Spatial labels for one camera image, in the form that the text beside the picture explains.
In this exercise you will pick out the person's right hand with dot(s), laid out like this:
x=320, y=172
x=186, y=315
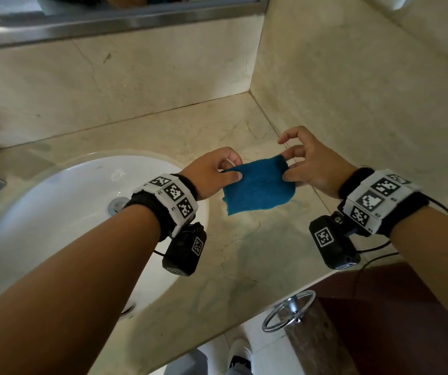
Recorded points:
x=321, y=167

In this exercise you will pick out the person's left hand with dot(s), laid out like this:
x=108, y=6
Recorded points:
x=206, y=175

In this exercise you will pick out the teal cleaning cloth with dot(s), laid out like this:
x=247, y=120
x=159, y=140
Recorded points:
x=259, y=187

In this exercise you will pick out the person's right forearm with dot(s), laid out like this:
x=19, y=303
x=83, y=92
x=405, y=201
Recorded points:
x=442, y=261

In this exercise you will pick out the person's left forearm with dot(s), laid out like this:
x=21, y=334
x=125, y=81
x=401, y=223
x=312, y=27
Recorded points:
x=71, y=292

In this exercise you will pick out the chrome sink drain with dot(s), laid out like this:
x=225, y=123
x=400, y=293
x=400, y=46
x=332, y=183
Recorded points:
x=117, y=206

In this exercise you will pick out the white ceramic sink basin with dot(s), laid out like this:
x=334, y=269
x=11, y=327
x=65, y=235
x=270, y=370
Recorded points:
x=60, y=214

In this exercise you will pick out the person's right shoe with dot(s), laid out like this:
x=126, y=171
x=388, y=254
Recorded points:
x=239, y=355

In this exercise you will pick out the person's grey trousers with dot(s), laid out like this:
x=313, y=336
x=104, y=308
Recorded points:
x=185, y=365

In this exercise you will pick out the left marker wristband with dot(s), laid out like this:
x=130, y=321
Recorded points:
x=169, y=199

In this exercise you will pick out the marker wristband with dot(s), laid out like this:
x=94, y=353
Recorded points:
x=169, y=199
x=380, y=199

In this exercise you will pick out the right marker wristband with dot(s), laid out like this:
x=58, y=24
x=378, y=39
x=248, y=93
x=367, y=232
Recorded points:
x=380, y=199

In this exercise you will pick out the chrome overflow cap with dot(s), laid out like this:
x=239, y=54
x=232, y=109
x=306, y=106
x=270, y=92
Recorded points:
x=127, y=310

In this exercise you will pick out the grey stone door jamb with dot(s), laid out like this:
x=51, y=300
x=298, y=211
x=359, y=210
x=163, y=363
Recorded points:
x=317, y=347

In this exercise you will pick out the steel framed mirror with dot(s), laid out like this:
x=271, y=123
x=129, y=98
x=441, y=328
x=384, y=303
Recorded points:
x=110, y=23

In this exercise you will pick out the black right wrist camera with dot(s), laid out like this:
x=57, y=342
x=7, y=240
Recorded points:
x=331, y=242

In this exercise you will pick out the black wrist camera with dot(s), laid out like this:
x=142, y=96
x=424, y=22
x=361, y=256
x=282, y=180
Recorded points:
x=331, y=242
x=185, y=249

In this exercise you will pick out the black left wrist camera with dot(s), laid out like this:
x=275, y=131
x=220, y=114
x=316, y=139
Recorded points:
x=185, y=249

